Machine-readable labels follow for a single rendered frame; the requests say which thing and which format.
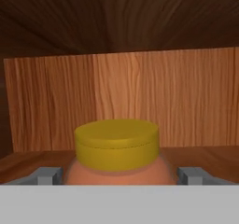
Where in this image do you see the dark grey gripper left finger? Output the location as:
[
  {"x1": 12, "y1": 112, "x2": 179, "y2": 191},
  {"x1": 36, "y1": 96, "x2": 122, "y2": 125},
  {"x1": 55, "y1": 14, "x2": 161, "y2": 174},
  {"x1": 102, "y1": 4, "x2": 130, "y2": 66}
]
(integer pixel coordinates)
[{"x1": 5, "y1": 166, "x2": 64, "y2": 186}]

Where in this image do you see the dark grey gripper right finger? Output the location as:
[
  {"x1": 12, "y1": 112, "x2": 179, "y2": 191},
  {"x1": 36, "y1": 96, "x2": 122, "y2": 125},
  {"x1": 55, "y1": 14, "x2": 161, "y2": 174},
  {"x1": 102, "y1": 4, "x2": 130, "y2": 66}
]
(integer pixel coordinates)
[{"x1": 176, "y1": 166, "x2": 236, "y2": 186}]

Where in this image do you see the honey bottle with yellow cap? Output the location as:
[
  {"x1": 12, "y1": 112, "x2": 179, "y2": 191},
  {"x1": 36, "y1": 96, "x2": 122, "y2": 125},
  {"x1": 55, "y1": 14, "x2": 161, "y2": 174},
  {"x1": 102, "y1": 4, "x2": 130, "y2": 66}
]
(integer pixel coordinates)
[{"x1": 63, "y1": 119, "x2": 177, "y2": 186}]

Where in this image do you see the wooden cabinet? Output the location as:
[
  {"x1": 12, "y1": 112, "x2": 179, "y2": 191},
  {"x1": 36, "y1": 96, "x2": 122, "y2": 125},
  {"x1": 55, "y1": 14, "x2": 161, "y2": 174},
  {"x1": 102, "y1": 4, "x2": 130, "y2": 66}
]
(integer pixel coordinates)
[{"x1": 0, "y1": 0, "x2": 239, "y2": 185}]

